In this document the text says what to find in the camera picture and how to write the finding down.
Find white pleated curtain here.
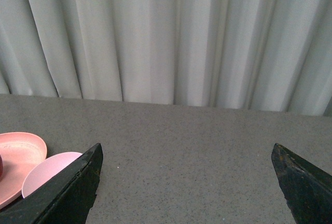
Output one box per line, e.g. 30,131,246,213
1,0,331,116

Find pink round plate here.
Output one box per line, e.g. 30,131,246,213
1,132,47,208

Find red yellow apple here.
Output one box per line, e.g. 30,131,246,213
0,155,4,177

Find light pink bowl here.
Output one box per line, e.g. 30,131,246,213
21,151,82,198

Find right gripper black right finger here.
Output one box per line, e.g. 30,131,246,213
271,143,331,223

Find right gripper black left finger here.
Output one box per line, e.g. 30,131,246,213
1,143,103,223

